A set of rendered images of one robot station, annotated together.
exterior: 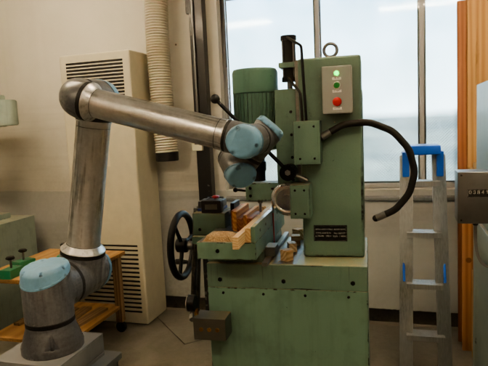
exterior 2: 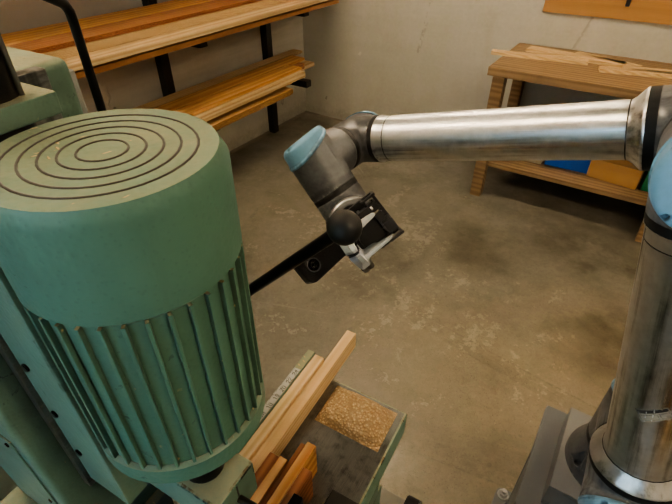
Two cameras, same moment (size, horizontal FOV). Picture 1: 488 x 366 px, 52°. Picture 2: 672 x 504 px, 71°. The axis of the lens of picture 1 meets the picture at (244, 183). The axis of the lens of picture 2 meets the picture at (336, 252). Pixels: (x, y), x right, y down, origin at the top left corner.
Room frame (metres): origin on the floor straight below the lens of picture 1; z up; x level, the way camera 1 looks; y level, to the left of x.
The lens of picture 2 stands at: (2.23, 0.18, 1.65)
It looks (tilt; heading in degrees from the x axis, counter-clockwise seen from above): 37 degrees down; 195
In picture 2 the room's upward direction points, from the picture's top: straight up
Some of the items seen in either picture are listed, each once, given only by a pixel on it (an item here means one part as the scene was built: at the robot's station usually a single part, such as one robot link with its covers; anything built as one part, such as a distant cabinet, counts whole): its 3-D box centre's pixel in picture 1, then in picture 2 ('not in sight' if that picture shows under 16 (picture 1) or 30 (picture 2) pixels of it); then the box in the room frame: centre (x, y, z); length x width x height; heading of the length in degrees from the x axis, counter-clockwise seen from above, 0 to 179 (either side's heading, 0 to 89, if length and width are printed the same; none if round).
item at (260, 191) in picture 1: (264, 192); (200, 473); (1.97, -0.08, 1.03); 0.14 x 0.07 x 0.09; 76
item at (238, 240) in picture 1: (253, 225); (272, 448); (1.85, -0.03, 0.92); 0.55 x 0.02 x 0.04; 166
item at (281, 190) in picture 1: (287, 198); not in sight; (1.82, -0.16, 1.02); 0.12 x 0.03 x 0.12; 76
